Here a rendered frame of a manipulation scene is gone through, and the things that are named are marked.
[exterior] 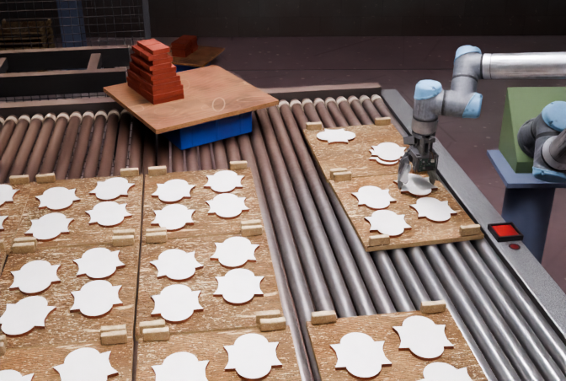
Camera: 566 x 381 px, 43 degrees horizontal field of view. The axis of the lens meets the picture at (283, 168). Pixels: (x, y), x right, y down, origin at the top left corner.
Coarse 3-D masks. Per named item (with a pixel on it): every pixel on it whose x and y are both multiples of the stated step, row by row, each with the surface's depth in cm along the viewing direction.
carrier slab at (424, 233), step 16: (368, 176) 237; (384, 176) 236; (336, 192) 227; (352, 192) 227; (400, 192) 227; (432, 192) 227; (448, 192) 227; (352, 208) 218; (368, 208) 218; (400, 208) 218; (352, 224) 210; (368, 224) 209; (416, 224) 209; (432, 224) 209; (448, 224) 209; (464, 224) 209; (368, 240) 202; (400, 240) 202; (416, 240) 202; (432, 240) 202; (448, 240) 203; (464, 240) 204
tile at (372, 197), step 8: (360, 192) 225; (368, 192) 225; (376, 192) 225; (384, 192) 225; (360, 200) 220; (368, 200) 220; (376, 200) 220; (384, 200) 220; (392, 200) 220; (376, 208) 216; (384, 208) 217
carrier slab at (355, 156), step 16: (336, 128) 272; (352, 128) 272; (368, 128) 272; (384, 128) 272; (320, 144) 259; (336, 144) 259; (352, 144) 259; (368, 144) 259; (400, 144) 259; (320, 160) 247; (336, 160) 247; (352, 160) 247; (368, 160) 247; (352, 176) 237
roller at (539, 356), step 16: (368, 112) 294; (464, 256) 200; (480, 272) 191; (496, 288) 184; (496, 304) 181; (512, 304) 178; (512, 320) 174; (528, 336) 168; (528, 352) 165; (544, 352) 162; (544, 368) 159
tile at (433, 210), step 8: (424, 200) 220; (432, 200) 220; (416, 208) 216; (424, 208) 216; (432, 208) 216; (440, 208) 216; (448, 208) 216; (424, 216) 212; (432, 216) 212; (440, 216) 212; (448, 216) 212
